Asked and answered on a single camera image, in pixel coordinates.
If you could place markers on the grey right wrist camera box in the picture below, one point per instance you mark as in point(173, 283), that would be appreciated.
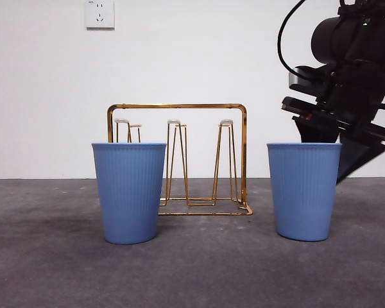
point(308, 78)

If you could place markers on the blue ribbed plastic cup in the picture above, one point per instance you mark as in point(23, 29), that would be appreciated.
point(304, 192)
point(130, 192)

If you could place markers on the white wall power socket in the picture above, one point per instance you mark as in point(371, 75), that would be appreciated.
point(99, 14)

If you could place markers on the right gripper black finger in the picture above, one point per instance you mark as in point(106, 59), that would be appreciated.
point(317, 133)
point(356, 154)

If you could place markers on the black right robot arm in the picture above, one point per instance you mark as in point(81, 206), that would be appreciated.
point(333, 35)

